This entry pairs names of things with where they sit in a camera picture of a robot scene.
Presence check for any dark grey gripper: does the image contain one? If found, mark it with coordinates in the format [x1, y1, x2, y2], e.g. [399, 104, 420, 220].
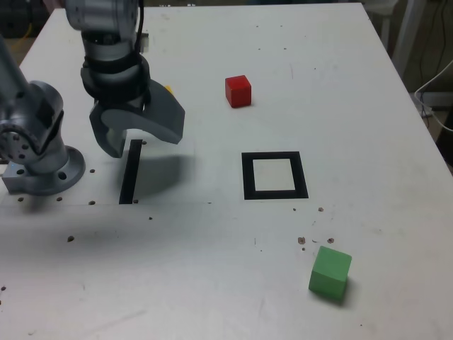
[88, 79, 187, 159]

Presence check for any red cube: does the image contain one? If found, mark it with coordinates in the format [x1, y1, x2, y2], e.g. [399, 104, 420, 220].
[224, 74, 253, 108]

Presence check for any green cube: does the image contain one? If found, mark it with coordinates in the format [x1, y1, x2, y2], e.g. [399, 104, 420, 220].
[308, 245, 353, 305]

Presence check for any black tape square outline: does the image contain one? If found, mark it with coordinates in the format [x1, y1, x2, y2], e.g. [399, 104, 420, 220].
[241, 151, 309, 201]

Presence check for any black tape strip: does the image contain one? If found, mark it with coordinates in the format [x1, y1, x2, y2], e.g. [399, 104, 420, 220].
[118, 139, 143, 205]

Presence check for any small pale grey box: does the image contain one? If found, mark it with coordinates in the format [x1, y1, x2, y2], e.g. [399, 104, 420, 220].
[136, 32, 151, 53]

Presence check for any white stool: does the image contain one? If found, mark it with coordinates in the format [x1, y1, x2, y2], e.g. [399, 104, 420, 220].
[364, 0, 399, 54]

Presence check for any white furniture leg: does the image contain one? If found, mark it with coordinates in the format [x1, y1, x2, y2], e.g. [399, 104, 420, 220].
[391, 0, 425, 77]

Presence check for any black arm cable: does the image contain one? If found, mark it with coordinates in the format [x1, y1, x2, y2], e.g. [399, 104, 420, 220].
[135, 0, 147, 63]

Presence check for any white cable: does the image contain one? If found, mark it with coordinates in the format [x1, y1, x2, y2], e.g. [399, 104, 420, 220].
[413, 58, 453, 134]

